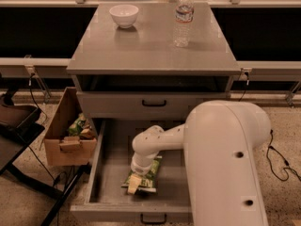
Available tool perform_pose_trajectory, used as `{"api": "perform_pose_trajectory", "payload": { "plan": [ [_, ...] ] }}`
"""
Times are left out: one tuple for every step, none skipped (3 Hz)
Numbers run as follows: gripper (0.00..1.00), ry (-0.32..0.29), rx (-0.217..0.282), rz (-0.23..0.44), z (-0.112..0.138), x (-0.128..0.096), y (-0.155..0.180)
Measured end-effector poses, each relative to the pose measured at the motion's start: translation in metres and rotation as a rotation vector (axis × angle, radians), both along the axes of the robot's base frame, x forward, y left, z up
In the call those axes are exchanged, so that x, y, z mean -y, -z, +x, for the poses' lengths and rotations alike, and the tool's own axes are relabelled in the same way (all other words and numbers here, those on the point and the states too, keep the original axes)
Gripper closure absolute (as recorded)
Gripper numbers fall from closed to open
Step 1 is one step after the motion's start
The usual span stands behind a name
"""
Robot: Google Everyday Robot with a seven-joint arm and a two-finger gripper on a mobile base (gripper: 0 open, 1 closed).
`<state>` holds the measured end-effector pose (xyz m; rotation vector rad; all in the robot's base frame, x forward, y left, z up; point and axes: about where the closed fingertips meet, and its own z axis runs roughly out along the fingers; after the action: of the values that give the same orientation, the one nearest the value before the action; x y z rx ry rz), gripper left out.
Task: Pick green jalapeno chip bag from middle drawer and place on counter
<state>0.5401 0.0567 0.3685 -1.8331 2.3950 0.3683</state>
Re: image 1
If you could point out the green snack bag in box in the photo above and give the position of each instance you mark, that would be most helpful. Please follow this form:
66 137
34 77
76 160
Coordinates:
77 126

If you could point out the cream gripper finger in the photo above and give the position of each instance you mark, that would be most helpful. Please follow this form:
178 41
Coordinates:
134 183

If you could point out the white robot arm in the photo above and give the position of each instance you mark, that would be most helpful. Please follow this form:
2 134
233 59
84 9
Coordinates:
217 138

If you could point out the green jalapeno chip bag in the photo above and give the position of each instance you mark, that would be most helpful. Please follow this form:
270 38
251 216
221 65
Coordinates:
148 183

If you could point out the white ceramic bowl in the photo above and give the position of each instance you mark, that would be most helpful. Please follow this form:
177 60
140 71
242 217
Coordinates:
124 15

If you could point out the clear plastic water bottle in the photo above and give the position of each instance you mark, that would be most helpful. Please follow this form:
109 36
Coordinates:
184 15

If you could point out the grey drawer cabinet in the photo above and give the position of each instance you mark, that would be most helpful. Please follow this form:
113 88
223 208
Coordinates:
143 58

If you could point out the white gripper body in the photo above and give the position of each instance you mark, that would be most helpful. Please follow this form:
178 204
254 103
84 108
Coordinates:
138 169

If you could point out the brown cardboard box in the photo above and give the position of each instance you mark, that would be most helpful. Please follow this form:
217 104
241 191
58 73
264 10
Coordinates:
61 148

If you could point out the dark rolling cart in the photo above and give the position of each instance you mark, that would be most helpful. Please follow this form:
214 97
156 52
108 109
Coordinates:
18 130

